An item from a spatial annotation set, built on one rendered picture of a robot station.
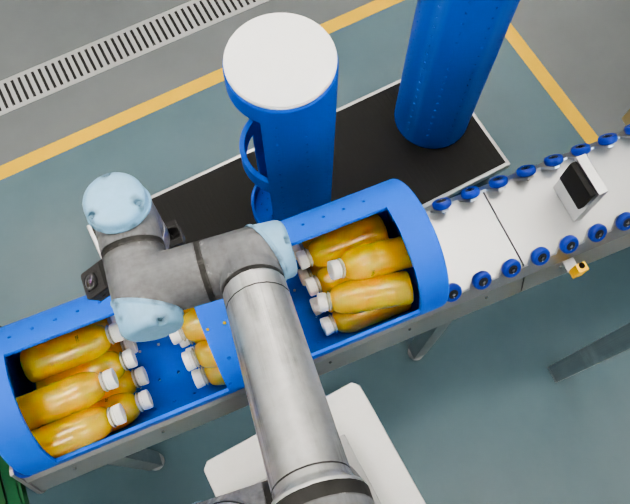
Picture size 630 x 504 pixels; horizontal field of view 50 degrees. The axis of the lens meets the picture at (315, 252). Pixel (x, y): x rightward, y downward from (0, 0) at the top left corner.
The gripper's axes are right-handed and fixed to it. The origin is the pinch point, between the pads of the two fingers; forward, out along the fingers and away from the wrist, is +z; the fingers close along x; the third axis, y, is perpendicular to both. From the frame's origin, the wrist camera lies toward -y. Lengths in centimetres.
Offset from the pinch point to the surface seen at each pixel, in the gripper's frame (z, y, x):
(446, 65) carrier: 68, 96, 60
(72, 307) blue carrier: 15.2, -17.7, 8.7
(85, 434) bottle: 22.0, -23.7, -13.0
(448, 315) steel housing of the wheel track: 48, 56, -14
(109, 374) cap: 21.4, -16.3, -4.2
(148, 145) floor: 135, 1, 109
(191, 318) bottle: 17.2, 1.9, -1.2
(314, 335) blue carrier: 36.4, 23.7, -9.1
